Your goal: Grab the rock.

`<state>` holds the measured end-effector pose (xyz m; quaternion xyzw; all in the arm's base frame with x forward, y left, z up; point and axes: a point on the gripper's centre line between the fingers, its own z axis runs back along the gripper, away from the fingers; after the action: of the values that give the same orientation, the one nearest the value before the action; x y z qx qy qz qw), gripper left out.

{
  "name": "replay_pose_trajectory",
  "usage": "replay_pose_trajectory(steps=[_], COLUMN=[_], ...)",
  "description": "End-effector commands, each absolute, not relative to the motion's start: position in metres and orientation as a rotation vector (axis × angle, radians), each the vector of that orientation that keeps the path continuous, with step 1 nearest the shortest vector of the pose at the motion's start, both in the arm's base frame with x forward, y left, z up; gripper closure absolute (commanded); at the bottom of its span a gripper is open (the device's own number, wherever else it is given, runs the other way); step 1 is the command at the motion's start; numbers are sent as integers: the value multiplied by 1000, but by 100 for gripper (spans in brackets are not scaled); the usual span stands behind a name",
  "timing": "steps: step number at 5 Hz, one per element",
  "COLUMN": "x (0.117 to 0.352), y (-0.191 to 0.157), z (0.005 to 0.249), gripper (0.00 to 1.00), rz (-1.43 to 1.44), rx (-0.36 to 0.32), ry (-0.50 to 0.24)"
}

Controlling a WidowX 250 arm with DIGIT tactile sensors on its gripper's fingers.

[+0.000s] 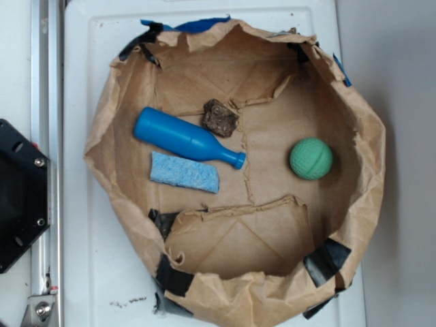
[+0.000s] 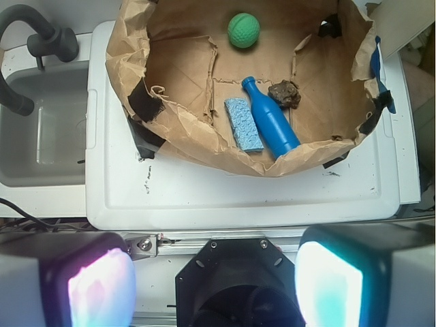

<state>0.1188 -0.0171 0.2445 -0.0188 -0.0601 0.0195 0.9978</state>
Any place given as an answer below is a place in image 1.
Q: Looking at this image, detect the brown paper bag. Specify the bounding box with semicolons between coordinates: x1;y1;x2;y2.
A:
84;20;386;326

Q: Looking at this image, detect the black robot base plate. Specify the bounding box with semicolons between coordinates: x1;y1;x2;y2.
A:
1;119;49;274

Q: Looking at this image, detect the aluminium frame rail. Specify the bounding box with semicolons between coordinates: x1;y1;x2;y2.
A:
21;1;67;326

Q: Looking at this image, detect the brown rough rock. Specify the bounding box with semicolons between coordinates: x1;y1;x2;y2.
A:
202;99;239;138

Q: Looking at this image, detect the white plastic tray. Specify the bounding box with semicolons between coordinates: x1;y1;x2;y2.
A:
63;0;367;327

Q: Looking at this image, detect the blue plastic bottle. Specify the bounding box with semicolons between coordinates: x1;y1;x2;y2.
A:
134;107;246;170

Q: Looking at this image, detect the light blue sponge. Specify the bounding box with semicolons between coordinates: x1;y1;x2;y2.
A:
150;151;219;193

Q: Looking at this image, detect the green rubber ball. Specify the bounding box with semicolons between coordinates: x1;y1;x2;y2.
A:
290;138;333;181

